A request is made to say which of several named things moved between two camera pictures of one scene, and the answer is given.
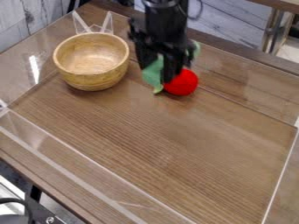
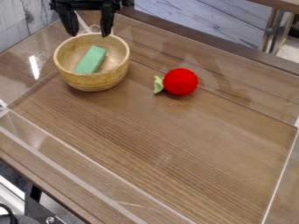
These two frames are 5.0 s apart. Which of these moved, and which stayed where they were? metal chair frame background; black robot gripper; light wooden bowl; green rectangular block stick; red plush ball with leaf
Moved: green rectangular block stick; black robot gripper
Stayed: light wooden bowl; metal chair frame background; red plush ball with leaf
